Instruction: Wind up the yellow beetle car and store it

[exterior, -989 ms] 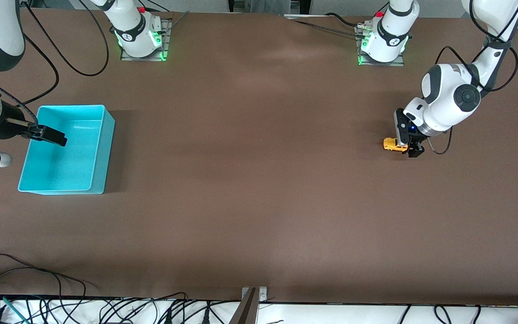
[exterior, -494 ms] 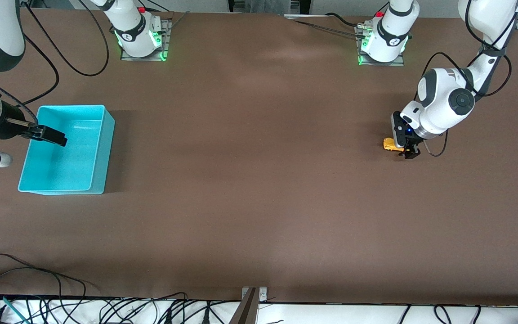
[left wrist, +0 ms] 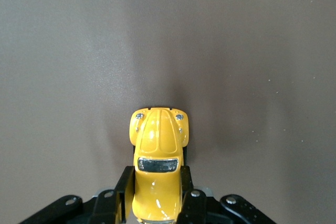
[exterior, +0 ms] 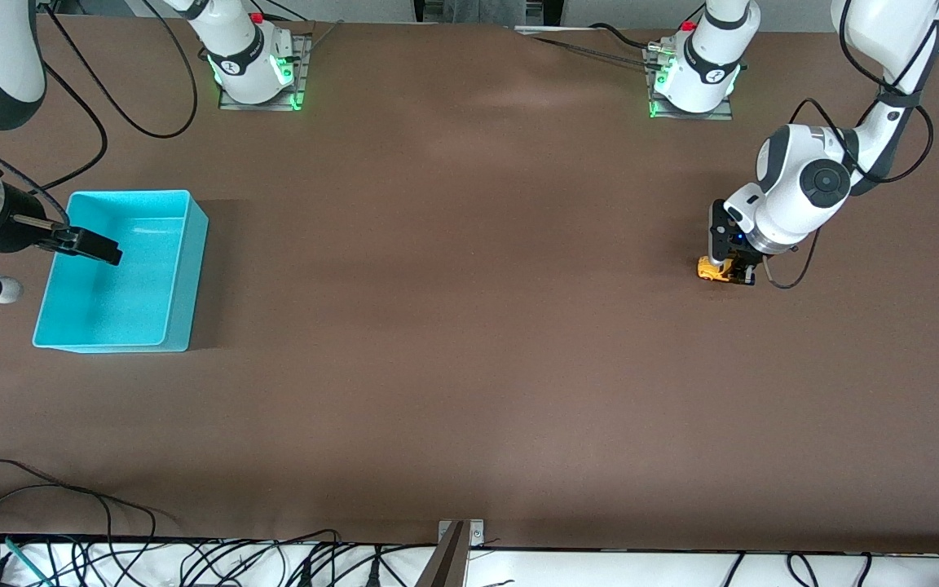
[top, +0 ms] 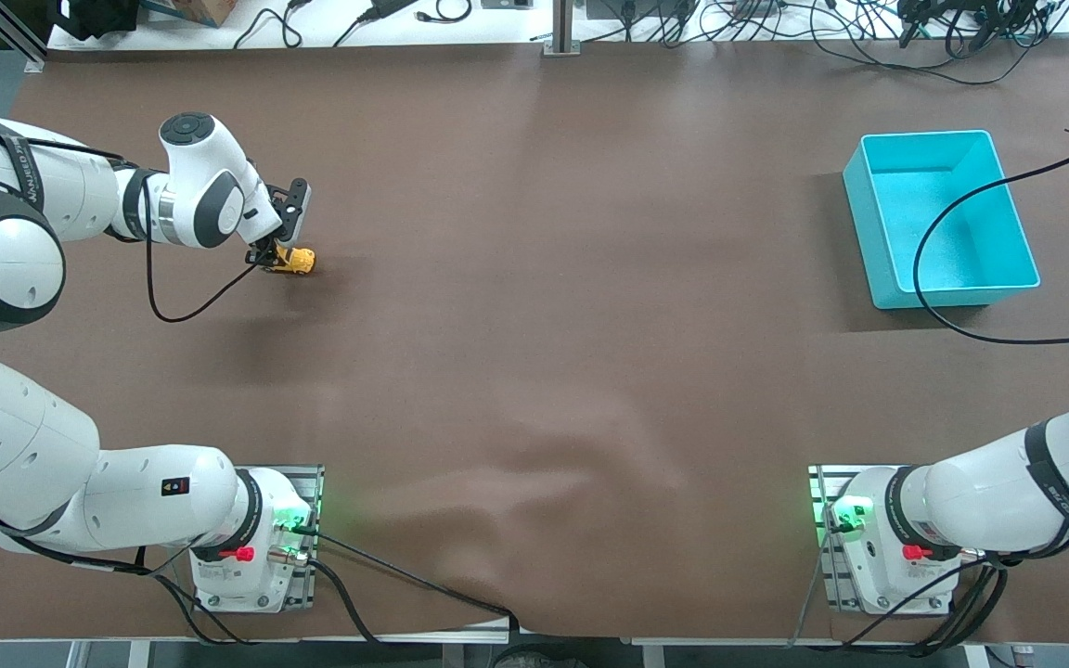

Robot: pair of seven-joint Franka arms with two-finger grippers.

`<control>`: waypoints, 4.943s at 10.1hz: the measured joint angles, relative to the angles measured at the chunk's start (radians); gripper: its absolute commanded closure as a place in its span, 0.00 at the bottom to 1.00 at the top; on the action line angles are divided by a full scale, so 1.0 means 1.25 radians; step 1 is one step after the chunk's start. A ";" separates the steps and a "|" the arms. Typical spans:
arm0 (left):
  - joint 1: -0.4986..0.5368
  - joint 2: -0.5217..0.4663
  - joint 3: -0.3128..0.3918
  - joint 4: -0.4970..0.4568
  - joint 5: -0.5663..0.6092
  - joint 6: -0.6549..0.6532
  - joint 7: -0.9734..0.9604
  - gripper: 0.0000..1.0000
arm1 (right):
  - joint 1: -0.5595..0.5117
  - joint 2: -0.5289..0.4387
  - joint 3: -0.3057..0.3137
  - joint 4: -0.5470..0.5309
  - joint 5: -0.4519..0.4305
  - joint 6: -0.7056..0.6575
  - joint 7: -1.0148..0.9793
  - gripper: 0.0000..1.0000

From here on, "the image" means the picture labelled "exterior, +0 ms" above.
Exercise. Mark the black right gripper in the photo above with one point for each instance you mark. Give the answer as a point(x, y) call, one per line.
point(19, 230)

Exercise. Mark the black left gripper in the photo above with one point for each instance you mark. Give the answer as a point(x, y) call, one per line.
point(745, 261)

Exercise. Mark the yellow beetle toy car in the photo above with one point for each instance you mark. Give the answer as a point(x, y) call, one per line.
point(706, 269)

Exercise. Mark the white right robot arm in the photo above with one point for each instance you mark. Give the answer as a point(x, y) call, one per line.
point(237, 49)

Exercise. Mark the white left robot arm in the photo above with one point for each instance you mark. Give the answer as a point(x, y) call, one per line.
point(804, 187)

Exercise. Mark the turquoise plastic bin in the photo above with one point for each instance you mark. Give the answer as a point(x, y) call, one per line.
point(111, 302)

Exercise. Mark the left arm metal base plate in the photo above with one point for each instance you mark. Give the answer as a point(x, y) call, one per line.
point(685, 116)

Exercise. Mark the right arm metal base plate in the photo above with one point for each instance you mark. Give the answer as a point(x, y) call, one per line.
point(303, 77)

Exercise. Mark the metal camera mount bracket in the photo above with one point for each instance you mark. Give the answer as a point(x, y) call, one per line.
point(457, 542)

